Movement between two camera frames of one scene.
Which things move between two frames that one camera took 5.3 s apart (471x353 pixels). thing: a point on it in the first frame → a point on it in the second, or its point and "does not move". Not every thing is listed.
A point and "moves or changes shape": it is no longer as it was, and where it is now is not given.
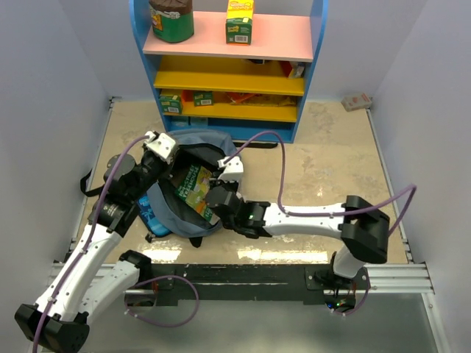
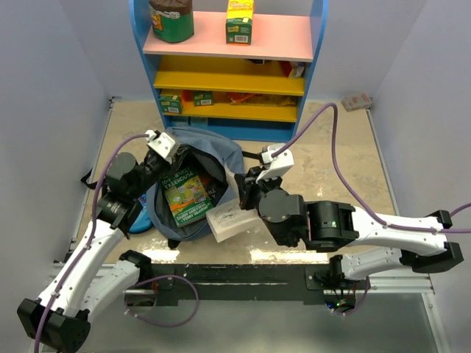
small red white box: (356, 101) does not move
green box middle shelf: (203, 98) does not move
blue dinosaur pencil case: (149, 218) → (143, 222)
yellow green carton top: (238, 22) does not move
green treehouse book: (193, 189) moves or changes shape
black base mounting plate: (252, 281) does not move
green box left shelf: (171, 104) does not move
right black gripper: (216, 182) → (247, 185)
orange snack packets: (246, 98) does not move
